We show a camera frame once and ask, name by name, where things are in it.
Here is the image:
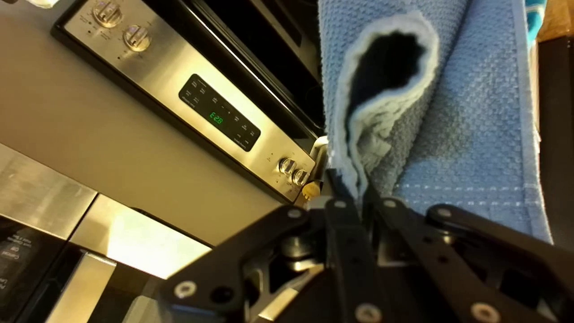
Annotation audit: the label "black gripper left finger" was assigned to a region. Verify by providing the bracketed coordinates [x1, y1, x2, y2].
[158, 174, 384, 323]

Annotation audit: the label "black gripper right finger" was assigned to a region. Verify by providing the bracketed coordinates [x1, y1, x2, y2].
[364, 188, 574, 323]

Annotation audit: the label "light blue towel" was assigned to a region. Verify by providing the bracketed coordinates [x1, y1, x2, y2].
[317, 0, 552, 242]

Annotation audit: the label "bright blue striped towel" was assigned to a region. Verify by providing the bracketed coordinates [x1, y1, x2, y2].
[525, 0, 547, 47]

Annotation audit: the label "black glass cooktop stove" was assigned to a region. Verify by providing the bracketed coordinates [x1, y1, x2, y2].
[143, 0, 324, 136]

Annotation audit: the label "stainless stove control panel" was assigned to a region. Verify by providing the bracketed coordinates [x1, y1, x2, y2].
[57, 0, 315, 201]

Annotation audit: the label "stainless range hood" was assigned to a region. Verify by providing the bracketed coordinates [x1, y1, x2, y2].
[0, 145, 208, 323]

